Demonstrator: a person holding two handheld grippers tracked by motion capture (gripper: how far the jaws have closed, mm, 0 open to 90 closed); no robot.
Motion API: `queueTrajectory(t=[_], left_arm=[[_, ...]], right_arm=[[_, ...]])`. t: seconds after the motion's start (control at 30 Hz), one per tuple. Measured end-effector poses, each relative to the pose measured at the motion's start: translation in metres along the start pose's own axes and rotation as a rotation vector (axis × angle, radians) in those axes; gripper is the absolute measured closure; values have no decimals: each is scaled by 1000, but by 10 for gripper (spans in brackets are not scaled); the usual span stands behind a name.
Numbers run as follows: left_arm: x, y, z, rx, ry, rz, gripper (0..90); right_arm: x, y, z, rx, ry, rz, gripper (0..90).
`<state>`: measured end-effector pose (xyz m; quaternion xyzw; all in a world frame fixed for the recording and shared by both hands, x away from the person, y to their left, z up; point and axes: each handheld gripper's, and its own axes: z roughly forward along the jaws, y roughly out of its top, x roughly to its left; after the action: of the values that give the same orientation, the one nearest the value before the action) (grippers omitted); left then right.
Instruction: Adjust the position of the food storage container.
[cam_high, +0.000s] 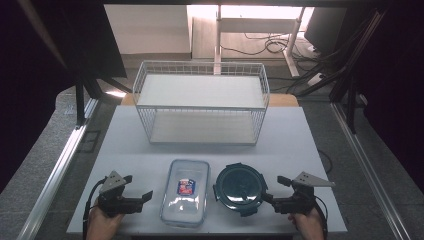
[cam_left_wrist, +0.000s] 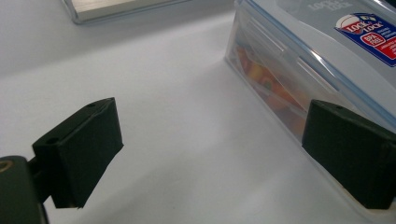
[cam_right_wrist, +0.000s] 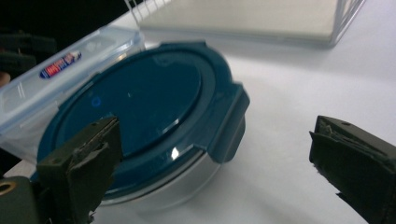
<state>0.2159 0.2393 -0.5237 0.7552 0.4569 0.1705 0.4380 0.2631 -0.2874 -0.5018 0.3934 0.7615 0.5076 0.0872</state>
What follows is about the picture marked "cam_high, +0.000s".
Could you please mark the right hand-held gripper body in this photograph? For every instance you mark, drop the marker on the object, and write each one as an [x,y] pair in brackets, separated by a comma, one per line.
[298,200]

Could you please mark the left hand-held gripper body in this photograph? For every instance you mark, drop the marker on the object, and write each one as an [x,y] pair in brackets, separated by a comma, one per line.
[115,200]

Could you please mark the round glass container teal lid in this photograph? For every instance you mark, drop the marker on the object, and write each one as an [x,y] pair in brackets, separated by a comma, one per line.
[240,188]

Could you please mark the clear rectangular food container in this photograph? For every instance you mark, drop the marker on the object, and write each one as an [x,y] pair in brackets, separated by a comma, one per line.
[185,193]

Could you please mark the person's left hand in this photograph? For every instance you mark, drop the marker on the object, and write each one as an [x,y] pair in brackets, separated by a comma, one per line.
[101,225]

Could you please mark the person's right hand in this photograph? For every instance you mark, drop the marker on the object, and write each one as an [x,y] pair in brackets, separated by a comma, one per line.
[308,226]

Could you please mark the wooden board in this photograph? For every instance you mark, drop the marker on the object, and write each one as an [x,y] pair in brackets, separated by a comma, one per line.
[283,100]

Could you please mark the black metal stand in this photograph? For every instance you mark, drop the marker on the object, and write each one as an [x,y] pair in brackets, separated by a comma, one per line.
[350,86]
[80,100]

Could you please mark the white power strip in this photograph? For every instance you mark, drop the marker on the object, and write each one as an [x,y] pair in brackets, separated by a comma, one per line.
[314,79]

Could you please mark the dark monitor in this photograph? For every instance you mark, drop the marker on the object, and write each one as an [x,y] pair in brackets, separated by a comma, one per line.
[325,31]

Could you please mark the aluminium rail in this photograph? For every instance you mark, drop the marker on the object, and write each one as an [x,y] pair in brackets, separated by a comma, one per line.
[366,170]
[53,181]

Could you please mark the white desk frame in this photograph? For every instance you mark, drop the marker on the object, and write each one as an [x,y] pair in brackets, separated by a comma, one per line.
[256,25]

